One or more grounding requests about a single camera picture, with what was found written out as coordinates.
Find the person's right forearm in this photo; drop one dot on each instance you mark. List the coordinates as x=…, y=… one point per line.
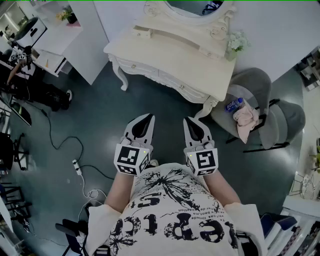
x=222, y=190

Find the pink cloth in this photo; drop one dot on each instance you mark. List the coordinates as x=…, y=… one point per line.
x=246, y=120

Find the white power strip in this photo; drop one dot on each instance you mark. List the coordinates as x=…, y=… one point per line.
x=77, y=167

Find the blue label water bottle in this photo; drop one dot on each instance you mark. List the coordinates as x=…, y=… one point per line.
x=233, y=104

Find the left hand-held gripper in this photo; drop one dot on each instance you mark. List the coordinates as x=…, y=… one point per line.
x=130, y=157

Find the potted yellow flowers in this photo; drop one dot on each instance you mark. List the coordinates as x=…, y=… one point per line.
x=67, y=15

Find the white partition cabinet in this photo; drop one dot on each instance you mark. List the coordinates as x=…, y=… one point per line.
x=82, y=42

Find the black office chair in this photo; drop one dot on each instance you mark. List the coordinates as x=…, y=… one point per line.
x=7, y=150

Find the grey upholstered chair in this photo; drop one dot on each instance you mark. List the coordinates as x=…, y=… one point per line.
x=287, y=120
x=252, y=82

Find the green potted plant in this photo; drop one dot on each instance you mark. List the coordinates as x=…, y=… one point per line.
x=317, y=157

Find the white flowers in green vase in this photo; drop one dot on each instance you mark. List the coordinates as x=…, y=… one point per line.
x=236, y=43

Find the black stool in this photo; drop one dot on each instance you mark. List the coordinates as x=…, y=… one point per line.
x=72, y=232

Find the person's shoe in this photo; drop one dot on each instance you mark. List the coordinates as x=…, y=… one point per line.
x=154, y=163

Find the cream wooden drawer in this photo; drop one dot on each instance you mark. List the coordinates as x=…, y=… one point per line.
x=141, y=32
x=210, y=53

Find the oval cream-framed mirror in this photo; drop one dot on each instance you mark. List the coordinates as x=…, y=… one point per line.
x=186, y=18

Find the cream dressing table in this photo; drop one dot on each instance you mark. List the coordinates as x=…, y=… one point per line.
x=175, y=57

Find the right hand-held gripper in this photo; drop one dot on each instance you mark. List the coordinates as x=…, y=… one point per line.
x=205, y=160

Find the white shelf unit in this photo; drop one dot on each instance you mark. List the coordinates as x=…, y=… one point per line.
x=292, y=225

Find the white round robot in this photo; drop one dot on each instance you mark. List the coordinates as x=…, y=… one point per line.
x=30, y=31

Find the person's left forearm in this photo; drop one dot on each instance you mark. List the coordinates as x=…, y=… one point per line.
x=120, y=192

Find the person's white printed shirt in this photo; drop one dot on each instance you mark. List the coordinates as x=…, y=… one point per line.
x=175, y=220

